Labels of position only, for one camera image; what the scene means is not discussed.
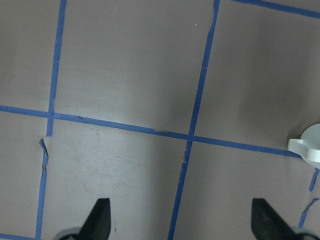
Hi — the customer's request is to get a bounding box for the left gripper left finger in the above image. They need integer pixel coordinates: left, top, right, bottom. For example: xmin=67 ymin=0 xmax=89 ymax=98
xmin=54 ymin=198 xmax=112 ymax=240

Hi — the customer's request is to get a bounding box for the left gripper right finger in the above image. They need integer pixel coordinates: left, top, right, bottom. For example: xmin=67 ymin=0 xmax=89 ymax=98
xmin=251 ymin=198 xmax=320 ymax=240

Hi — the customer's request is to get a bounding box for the white mug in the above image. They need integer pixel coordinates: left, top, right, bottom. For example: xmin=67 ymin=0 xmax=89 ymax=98
xmin=287 ymin=123 xmax=320 ymax=169

